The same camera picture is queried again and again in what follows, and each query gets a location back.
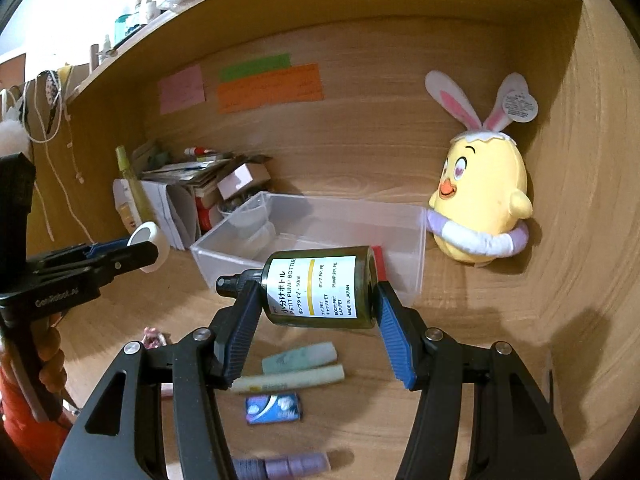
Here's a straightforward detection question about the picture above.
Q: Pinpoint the blue printed packet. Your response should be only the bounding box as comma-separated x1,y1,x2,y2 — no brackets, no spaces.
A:
245,393,303,425

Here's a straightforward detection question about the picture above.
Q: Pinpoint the person's left hand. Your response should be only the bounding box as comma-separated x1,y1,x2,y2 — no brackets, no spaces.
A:
36,327,67,403

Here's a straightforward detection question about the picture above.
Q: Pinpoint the orange sticky note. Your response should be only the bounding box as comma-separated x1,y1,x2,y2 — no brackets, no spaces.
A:
216,63,321,114

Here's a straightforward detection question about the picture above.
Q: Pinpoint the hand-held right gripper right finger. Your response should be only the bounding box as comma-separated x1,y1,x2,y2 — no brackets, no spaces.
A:
375,280,581,480

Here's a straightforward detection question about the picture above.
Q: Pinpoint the green pump bottle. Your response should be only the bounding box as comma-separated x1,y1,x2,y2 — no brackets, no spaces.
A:
216,245,381,331

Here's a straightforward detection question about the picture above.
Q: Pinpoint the pile of papers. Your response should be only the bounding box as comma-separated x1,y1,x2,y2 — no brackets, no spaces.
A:
132,140,266,196

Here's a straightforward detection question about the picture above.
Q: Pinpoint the small pink box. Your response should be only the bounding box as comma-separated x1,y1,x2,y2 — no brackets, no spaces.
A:
216,162,271,201

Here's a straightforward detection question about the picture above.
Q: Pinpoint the white fluffy ball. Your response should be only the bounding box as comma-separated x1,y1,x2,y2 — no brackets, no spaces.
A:
0,120,28,157

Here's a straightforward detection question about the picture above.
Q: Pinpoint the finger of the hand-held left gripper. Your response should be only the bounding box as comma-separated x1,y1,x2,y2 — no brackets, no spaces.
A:
97,241,160,281
75,240,135,260

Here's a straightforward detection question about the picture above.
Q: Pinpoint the pink sticky note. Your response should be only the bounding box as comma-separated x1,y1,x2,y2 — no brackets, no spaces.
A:
159,64,207,116

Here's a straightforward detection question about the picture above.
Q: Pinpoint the mint green tube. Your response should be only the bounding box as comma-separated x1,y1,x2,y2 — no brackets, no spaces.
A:
261,342,337,375

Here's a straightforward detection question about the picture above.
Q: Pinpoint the lilac ribbed tube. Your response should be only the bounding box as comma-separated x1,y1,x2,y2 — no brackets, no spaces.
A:
235,452,331,480

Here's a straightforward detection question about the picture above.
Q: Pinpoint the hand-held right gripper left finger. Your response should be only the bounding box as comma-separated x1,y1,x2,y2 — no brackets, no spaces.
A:
50,274,263,480

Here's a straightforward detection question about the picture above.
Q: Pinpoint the clear plastic cup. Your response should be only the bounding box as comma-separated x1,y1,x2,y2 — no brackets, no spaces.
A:
220,192,274,237

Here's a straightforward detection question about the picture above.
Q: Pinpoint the white hanging string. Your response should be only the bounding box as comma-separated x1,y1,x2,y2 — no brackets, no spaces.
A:
25,70,96,242

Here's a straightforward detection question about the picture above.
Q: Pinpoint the yellow chick plush toy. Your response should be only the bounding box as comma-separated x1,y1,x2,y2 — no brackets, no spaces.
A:
424,71,540,268

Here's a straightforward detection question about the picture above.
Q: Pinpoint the green sticky note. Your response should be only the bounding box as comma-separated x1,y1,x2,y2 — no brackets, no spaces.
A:
220,53,292,82

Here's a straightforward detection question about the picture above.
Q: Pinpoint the group of small bottles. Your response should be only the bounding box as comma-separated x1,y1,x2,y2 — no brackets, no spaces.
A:
90,0,171,63

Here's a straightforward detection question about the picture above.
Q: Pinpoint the white sachet with orange label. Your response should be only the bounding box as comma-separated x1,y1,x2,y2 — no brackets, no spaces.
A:
112,178,143,234

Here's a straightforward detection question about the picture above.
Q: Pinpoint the yellow-green spray bottle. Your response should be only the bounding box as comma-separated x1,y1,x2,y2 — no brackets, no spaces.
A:
115,145,152,226

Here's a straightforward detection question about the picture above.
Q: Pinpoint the white paper bag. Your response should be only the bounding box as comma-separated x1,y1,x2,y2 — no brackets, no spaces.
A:
140,177,201,252

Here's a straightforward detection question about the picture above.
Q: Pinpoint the white marker pen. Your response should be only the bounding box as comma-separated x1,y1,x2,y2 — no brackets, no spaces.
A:
231,365,346,394

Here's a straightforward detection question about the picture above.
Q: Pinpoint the red and white box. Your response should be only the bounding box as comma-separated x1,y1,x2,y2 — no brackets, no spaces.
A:
197,197,223,233

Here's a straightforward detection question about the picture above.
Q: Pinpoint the person's left forearm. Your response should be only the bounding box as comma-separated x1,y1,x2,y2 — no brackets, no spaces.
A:
0,355,68,476

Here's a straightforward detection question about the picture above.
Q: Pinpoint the clear plastic bin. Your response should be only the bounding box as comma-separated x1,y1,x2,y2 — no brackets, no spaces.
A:
190,191,428,307

